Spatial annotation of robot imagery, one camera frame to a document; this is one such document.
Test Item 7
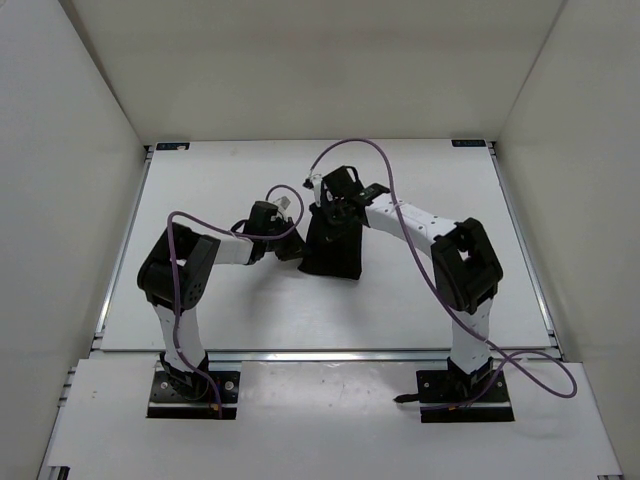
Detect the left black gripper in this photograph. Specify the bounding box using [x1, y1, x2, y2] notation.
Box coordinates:
[264, 217, 313, 262]

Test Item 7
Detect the black skirt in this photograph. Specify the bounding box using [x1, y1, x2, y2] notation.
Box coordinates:
[298, 203, 363, 280]

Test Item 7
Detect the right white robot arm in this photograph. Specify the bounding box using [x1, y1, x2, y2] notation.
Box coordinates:
[299, 166, 503, 401]

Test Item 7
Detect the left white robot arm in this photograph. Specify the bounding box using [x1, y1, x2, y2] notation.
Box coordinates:
[137, 196, 307, 409]

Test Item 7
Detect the right blue corner label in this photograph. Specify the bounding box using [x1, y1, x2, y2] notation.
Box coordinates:
[451, 139, 486, 148]

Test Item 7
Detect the blue corner label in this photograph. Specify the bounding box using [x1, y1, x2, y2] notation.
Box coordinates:
[155, 142, 190, 151]
[451, 139, 486, 148]

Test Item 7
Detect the left blue corner label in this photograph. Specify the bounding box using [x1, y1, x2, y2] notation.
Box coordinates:
[155, 142, 190, 151]

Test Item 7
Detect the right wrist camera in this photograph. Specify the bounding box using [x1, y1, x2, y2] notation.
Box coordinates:
[303, 172, 324, 207]

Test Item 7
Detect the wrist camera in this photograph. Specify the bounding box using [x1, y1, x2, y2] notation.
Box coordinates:
[272, 196, 291, 219]
[303, 172, 324, 207]

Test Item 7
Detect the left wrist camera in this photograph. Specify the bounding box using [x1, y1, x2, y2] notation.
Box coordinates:
[272, 196, 291, 219]

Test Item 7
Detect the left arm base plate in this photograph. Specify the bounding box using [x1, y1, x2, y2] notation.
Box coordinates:
[146, 352, 241, 420]

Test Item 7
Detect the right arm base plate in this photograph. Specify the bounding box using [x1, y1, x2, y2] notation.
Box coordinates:
[393, 365, 515, 424]

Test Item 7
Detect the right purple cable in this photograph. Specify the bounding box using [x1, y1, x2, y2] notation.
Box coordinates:
[305, 138, 578, 412]

